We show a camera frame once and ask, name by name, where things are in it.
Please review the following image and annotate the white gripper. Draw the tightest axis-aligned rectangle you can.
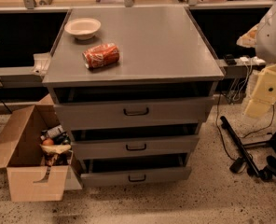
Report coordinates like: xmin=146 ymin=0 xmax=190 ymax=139
xmin=243 ymin=64 xmax=276 ymax=119

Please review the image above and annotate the grey bottom drawer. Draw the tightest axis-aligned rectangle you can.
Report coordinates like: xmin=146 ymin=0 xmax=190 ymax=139
xmin=81 ymin=167 xmax=191 ymax=187

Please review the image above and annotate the grey drawer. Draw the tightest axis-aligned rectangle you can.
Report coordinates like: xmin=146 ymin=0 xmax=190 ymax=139
xmin=72 ymin=135 xmax=199 ymax=160
xmin=81 ymin=167 xmax=191 ymax=187
xmin=54 ymin=97 xmax=214 ymax=131

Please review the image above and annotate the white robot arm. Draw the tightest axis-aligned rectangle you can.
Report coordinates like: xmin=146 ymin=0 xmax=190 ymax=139
xmin=242 ymin=2 xmax=276 ymax=119

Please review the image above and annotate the grey middle drawer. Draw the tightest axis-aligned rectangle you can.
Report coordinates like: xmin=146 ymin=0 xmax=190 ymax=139
xmin=72 ymin=135 xmax=199 ymax=160

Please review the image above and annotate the grey drawer cabinet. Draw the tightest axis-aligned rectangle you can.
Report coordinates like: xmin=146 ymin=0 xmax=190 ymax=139
xmin=43 ymin=7 xmax=224 ymax=178

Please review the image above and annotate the grey top drawer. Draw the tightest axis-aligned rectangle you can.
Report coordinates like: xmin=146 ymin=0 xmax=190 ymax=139
xmin=54 ymin=97 xmax=214 ymax=131

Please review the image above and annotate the white power strip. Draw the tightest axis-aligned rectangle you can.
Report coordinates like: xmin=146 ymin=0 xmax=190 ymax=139
xmin=240 ymin=56 xmax=266 ymax=65

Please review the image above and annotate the black stand base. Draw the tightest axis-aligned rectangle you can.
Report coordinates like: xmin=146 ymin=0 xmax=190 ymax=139
xmin=220 ymin=116 xmax=272 ymax=181

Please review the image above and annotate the crushed red soda can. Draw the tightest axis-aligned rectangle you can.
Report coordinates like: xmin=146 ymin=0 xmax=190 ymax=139
xmin=82 ymin=43 xmax=119 ymax=69

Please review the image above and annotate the white bowl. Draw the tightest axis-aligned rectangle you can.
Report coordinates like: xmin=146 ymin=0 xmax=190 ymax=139
xmin=64 ymin=18 xmax=101 ymax=40

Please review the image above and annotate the white bottle in box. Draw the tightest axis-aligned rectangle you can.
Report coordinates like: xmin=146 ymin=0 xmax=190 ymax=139
xmin=40 ymin=125 xmax=64 ymax=141

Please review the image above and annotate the yellow bag in box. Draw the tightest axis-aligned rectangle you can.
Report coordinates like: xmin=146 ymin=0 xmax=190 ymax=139
xmin=41 ymin=145 xmax=71 ymax=154

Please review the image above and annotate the orange fruit in box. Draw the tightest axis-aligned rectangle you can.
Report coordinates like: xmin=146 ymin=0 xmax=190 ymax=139
xmin=42 ymin=138 xmax=54 ymax=146

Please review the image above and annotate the brown cardboard box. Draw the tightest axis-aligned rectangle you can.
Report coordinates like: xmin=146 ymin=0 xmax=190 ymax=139
xmin=0 ymin=95 xmax=82 ymax=202

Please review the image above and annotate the black floor cable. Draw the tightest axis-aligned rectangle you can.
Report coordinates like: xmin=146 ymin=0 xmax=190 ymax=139
xmin=214 ymin=91 xmax=276 ymax=161

